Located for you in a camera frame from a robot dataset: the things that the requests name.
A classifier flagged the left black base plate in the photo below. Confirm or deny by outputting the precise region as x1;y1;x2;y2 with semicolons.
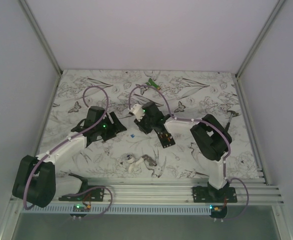
58;185;105;202

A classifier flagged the perforated grey cable duct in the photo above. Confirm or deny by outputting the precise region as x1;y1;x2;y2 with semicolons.
21;203;211;216

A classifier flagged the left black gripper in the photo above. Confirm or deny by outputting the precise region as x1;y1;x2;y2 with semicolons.
96;112;126;142

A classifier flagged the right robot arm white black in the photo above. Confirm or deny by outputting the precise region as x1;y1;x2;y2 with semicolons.
129;101;232;203

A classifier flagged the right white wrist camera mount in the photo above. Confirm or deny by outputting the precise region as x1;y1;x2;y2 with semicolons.
129;104;145;122

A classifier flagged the right aluminium corner post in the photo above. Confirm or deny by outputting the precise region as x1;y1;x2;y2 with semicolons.
235;0;287;80

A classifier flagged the green spray nozzle toy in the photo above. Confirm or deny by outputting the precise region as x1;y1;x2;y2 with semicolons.
146;78;161;91

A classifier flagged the white pipe fitting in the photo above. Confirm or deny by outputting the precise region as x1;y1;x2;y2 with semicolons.
121;153;144;174

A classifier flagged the aluminium rail frame front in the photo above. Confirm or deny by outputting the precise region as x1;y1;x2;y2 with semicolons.
10;176;285;205

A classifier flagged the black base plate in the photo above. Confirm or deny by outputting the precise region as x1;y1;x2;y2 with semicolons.
192;185;238;204
58;185;105;202

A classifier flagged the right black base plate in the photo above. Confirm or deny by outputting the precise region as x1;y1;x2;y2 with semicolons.
192;185;238;204

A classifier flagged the small circuit board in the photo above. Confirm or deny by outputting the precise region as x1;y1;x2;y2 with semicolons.
72;204;91;213
209;205;227;213

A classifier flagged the aluminium corner post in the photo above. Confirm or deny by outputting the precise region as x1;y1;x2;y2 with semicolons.
235;0;287;80
17;0;63;75

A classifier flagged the right small circuit board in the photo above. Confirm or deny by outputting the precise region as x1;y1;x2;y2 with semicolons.
209;205;227;213

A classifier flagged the grey metal bracket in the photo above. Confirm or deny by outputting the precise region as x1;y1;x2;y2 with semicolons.
141;154;158;170

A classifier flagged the floral printed table mat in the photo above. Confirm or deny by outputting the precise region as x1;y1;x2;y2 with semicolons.
40;70;259;179

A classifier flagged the small grey hammer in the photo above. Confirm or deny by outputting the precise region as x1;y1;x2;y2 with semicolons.
225;110;239;131

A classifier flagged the left aluminium corner post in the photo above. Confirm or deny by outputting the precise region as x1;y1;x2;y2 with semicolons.
17;0;63;75

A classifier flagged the left small circuit board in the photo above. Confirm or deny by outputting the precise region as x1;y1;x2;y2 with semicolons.
72;204;91;213

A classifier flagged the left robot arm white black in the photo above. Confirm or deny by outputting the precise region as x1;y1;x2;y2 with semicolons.
12;106;127;210

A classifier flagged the black fuse box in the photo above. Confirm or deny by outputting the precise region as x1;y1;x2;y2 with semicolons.
157;132;176;149

